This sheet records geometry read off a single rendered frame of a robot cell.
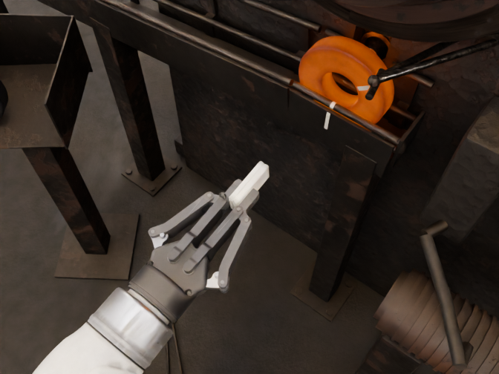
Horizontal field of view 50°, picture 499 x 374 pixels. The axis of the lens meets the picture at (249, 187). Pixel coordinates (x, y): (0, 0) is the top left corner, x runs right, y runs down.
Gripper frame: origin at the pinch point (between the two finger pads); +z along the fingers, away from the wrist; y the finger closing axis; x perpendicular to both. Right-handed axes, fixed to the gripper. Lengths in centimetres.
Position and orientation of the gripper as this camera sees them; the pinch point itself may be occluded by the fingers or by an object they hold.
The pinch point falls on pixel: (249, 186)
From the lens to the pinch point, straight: 72.4
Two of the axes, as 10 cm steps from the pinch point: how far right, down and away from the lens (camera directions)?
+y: 8.0, 5.1, -3.2
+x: -0.6, -4.7, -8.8
